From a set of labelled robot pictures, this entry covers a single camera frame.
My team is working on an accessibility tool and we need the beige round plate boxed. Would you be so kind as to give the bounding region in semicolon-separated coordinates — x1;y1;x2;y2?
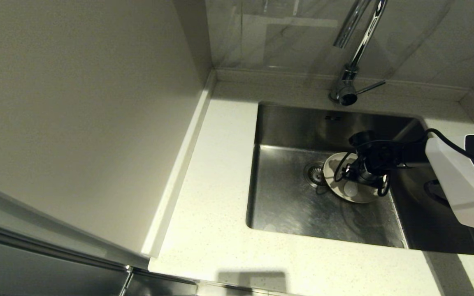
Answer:
323;152;386;204

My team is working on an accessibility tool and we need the round metal drain strainer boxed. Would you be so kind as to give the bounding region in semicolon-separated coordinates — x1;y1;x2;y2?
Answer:
303;161;328;189

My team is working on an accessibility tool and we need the stainless steel sink basin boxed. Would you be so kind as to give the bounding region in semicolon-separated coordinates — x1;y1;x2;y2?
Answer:
245;102;474;254

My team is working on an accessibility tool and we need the grey tall cabinet door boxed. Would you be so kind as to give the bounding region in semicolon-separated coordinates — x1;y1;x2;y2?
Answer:
0;218;132;296

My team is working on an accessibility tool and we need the grey under-counter cabinet front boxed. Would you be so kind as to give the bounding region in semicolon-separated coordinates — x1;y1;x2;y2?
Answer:
122;269;198;296

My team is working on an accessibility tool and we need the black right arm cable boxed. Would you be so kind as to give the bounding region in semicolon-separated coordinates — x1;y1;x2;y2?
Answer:
333;128;474;197

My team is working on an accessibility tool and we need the chrome kitchen faucet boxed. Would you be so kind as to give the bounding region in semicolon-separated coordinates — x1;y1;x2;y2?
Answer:
329;0;388;106

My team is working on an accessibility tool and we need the beige tall cabinet side panel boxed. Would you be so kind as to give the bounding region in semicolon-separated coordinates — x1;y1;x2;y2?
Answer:
0;0;217;270

